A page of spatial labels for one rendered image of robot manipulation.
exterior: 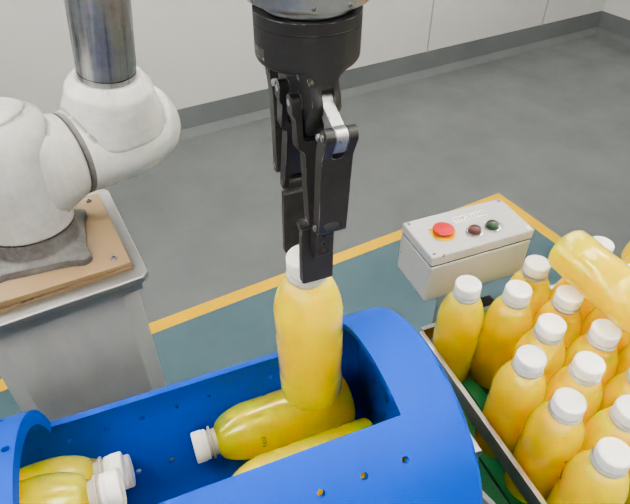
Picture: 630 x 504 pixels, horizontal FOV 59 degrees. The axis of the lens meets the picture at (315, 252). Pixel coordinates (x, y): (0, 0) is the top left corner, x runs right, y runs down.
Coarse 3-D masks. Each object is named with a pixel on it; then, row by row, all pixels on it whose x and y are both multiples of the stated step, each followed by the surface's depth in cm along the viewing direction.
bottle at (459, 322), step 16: (448, 304) 85; (464, 304) 84; (480, 304) 85; (448, 320) 86; (464, 320) 84; (480, 320) 85; (448, 336) 87; (464, 336) 86; (448, 352) 89; (464, 352) 89; (464, 368) 92
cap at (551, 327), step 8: (544, 320) 78; (552, 320) 78; (560, 320) 78; (536, 328) 78; (544, 328) 77; (552, 328) 77; (560, 328) 77; (544, 336) 77; (552, 336) 76; (560, 336) 77
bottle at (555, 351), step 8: (528, 336) 80; (536, 336) 78; (520, 344) 81; (528, 344) 79; (536, 344) 79; (544, 344) 78; (552, 344) 77; (560, 344) 79; (512, 352) 84; (544, 352) 78; (552, 352) 78; (560, 352) 78; (552, 360) 78; (560, 360) 79; (544, 368) 79; (552, 368) 79
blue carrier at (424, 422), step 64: (384, 320) 62; (192, 384) 69; (256, 384) 74; (384, 384) 56; (448, 384) 56; (0, 448) 50; (64, 448) 67; (128, 448) 71; (192, 448) 73; (320, 448) 51; (384, 448) 52; (448, 448) 53
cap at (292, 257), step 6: (294, 246) 54; (288, 252) 53; (294, 252) 53; (288, 258) 52; (294, 258) 52; (288, 264) 52; (294, 264) 52; (288, 270) 52; (294, 270) 52; (294, 276) 52
